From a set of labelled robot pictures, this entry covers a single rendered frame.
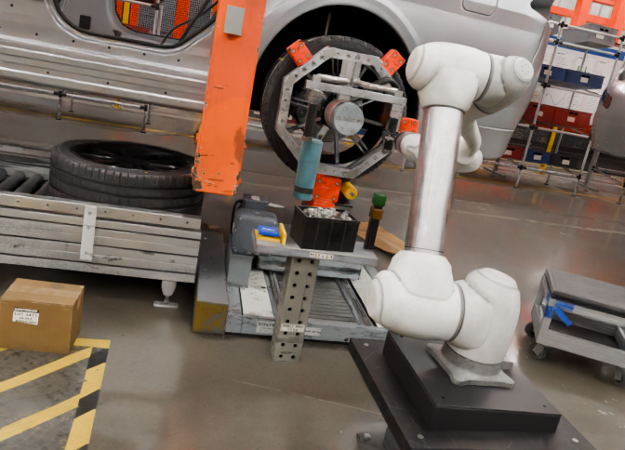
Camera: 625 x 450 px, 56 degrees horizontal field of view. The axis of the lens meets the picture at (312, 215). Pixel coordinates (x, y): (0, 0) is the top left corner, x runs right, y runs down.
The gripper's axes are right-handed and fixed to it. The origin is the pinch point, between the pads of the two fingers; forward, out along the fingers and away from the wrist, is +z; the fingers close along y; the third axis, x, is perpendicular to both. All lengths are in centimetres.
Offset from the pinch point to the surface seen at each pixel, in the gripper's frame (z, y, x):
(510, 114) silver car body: 37, 70, 15
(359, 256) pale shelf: -46, -17, -38
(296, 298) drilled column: -43, -35, -58
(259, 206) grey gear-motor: 16, -46, -42
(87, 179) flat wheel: 6, -116, -38
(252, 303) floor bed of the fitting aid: -13, -46, -75
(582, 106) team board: 491, 419, 25
